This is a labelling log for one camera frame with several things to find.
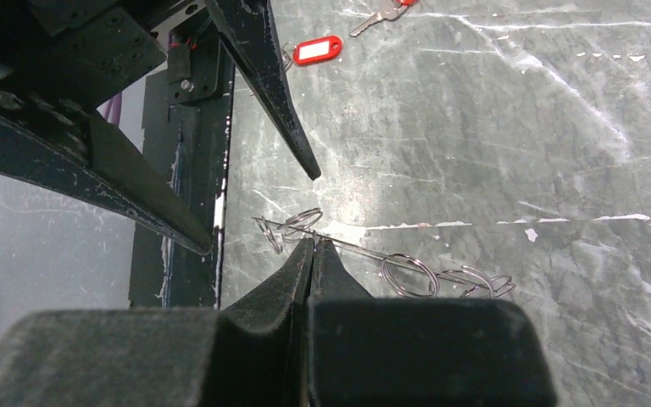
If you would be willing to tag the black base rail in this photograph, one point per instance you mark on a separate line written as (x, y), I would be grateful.
(186, 120)

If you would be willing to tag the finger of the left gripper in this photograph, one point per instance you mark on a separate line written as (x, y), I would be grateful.
(247, 30)

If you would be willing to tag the key with red label fob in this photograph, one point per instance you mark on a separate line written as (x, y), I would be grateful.
(314, 51)

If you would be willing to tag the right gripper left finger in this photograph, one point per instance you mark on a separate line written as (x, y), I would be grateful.
(249, 354)

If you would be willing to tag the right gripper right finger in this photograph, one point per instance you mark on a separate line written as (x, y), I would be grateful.
(368, 351)

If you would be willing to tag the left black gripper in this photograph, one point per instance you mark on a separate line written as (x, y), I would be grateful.
(60, 61)

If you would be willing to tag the key with red tag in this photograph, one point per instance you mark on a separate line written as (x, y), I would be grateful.
(390, 10)

